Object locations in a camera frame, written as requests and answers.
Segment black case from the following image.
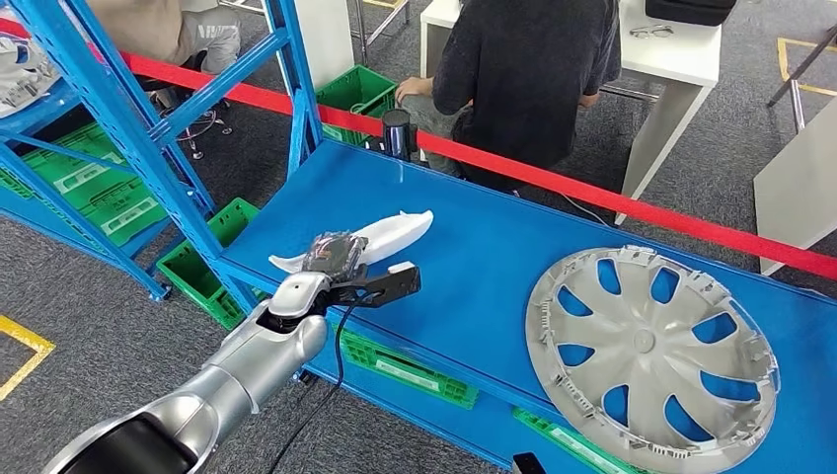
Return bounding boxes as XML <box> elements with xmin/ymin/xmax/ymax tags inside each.
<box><xmin>644</xmin><ymin>0</ymin><xmax>739</xmax><ymax>28</ymax></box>

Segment person's hand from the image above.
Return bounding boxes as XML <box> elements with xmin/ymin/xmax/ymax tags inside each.
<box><xmin>394</xmin><ymin>76</ymin><xmax>434</xmax><ymax>106</ymax></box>

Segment white plastic car part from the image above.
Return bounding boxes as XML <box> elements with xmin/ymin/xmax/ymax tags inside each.
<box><xmin>267</xmin><ymin>208</ymin><xmax>435</xmax><ymax>275</ymax></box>

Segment steel table frame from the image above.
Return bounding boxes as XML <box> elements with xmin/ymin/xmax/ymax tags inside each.
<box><xmin>766</xmin><ymin>26</ymin><xmax>837</xmax><ymax>135</ymax></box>

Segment white desk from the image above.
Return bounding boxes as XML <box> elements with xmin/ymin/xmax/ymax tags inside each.
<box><xmin>418</xmin><ymin>0</ymin><xmax>723</xmax><ymax>227</ymax></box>
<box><xmin>294</xmin><ymin>0</ymin><xmax>357</xmax><ymax>93</ymax></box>
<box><xmin>753</xmin><ymin>96</ymin><xmax>837</xmax><ymax>277</ymax></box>

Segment person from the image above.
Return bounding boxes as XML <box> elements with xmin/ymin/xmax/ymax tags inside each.
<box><xmin>85</xmin><ymin>0</ymin><xmax>242</xmax><ymax>76</ymax></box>
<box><xmin>394</xmin><ymin>0</ymin><xmax>623</xmax><ymax>195</ymax></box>

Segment black robot body part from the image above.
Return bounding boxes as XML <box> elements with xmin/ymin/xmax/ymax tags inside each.
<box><xmin>510</xmin><ymin>451</ymin><xmax>547</xmax><ymax>474</ymax></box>

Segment blue metal shelving rack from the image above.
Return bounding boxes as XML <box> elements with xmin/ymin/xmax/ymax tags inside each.
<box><xmin>7</xmin><ymin>0</ymin><xmax>837</xmax><ymax>474</ymax></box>
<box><xmin>0</xmin><ymin>0</ymin><xmax>218</xmax><ymax>303</ymax></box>

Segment yellow floor tape square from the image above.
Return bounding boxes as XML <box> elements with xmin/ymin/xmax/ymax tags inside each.
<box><xmin>0</xmin><ymin>315</ymin><xmax>57</xmax><ymax>404</ymax></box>

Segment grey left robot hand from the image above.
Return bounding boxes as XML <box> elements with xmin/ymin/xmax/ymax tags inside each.
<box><xmin>301</xmin><ymin>230</ymin><xmax>371</xmax><ymax>283</ymax></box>

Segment white floor cable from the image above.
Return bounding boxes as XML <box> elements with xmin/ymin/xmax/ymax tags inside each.
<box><xmin>562</xmin><ymin>193</ymin><xmax>616</xmax><ymax>230</ymax></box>

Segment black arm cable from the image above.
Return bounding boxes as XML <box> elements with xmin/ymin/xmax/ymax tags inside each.
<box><xmin>267</xmin><ymin>294</ymin><xmax>374</xmax><ymax>474</ymax></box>

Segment open green plastic crate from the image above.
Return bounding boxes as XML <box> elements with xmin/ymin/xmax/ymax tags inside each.
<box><xmin>155</xmin><ymin>197</ymin><xmax>269</xmax><ymax>332</ymax></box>
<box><xmin>315</xmin><ymin>63</ymin><xmax>399</xmax><ymax>148</ymax></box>

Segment silver wheel hubcap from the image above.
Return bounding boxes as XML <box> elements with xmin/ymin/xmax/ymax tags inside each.
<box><xmin>0</xmin><ymin>36</ymin><xmax>61</xmax><ymax>120</ymax></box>
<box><xmin>524</xmin><ymin>245</ymin><xmax>782</xmax><ymax>474</ymax></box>

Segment black barrier post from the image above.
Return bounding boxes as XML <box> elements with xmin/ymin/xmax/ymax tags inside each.
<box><xmin>381</xmin><ymin>109</ymin><xmax>419</xmax><ymax>163</ymax></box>

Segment black office chair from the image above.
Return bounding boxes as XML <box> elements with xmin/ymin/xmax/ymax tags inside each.
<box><xmin>133</xmin><ymin>50</ymin><xmax>235</xmax><ymax>163</ymax></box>

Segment chrome table legs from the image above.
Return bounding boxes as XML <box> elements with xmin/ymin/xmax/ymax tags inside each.
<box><xmin>352</xmin><ymin>0</ymin><xmax>414</xmax><ymax>67</ymax></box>

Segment green folding plastic crate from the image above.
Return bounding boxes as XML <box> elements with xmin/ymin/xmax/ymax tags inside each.
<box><xmin>511</xmin><ymin>406</ymin><xmax>648</xmax><ymax>474</ymax></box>
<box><xmin>79</xmin><ymin>175</ymin><xmax>170</xmax><ymax>250</ymax></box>
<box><xmin>21</xmin><ymin>121</ymin><xmax>126</xmax><ymax>212</ymax></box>
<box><xmin>339</xmin><ymin>327</ymin><xmax>480</xmax><ymax>412</ymax></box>
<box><xmin>0</xmin><ymin>165</ymin><xmax>36</xmax><ymax>200</ymax></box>

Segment red barrier belt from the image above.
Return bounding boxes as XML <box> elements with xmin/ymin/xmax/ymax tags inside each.
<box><xmin>0</xmin><ymin>16</ymin><xmax>837</xmax><ymax>282</ymax></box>

